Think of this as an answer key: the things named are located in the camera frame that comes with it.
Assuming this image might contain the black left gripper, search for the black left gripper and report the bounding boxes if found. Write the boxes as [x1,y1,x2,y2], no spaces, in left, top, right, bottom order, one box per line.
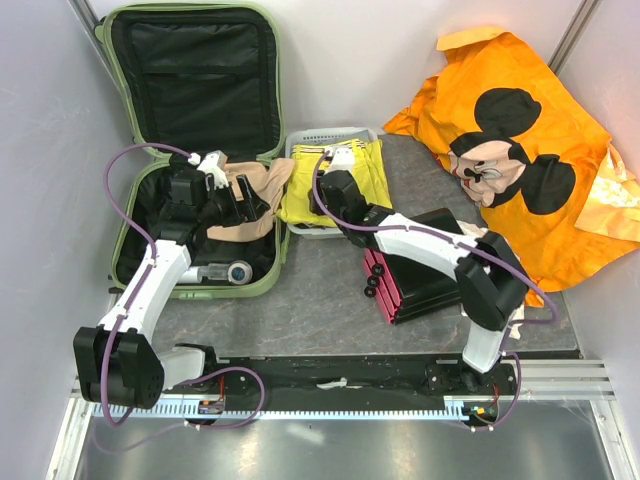
[198,175,270,229]

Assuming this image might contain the beige pink garment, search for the beige pink garment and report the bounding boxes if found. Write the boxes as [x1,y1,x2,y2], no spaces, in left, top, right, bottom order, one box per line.
[205,157,296,244]

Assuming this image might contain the yellow shorts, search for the yellow shorts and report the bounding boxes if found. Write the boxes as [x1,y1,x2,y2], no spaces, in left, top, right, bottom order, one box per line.
[277,139,392,228]

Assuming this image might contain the round silver blue-lid tin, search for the round silver blue-lid tin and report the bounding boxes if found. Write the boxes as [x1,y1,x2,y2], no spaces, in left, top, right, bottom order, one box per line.
[227,261,253,285]

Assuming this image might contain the white perforated plastic basket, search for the white perforated plastic basket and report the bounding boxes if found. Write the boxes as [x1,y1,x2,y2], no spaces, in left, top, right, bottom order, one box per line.
[285,127,380,240]

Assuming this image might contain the green hard-shell suitcase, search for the green hard-shell suitcase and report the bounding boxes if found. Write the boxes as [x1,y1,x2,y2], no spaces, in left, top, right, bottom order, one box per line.
[95,2,284,288]

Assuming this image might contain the black box with pink ends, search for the black box with pink ends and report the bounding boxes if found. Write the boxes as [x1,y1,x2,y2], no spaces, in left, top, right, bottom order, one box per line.
[362,207,481,326]

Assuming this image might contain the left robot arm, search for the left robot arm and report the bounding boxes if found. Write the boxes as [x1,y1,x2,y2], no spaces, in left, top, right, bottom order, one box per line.
[73,167,270,409]

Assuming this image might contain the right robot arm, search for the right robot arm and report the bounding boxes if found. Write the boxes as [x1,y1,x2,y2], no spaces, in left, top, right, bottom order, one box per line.
[312,170,529,394]

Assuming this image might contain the white tube with round cap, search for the white tube with round cap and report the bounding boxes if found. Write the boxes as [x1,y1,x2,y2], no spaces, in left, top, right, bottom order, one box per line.
[178,267,203,285]

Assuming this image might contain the white crumpled cloth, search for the white crumpled cloth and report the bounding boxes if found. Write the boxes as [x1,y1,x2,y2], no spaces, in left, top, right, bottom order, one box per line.
[454,252,529,332]

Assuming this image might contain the orange cartoon mouse cloth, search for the orange cartoon mouse cloth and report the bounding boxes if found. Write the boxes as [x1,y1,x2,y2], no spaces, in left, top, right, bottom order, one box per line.
[385,27,639,307]

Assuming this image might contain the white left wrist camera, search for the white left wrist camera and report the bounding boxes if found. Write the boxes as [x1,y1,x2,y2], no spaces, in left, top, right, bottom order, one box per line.
[187,150,229,189]

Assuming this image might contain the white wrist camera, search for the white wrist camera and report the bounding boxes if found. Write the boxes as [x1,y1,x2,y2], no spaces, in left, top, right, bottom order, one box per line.
[324,146,356,173]
[187,150,229,189]

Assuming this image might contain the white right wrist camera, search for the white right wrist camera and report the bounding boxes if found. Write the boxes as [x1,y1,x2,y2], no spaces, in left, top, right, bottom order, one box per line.
[324,146,356,173]

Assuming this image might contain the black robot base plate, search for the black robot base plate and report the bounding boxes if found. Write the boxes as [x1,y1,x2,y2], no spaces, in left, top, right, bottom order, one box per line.
[219,354,517,410]

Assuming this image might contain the slotted cable duct rail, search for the slotted cable duct rail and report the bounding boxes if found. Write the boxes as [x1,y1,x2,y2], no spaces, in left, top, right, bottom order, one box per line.
[92,397,503,421]

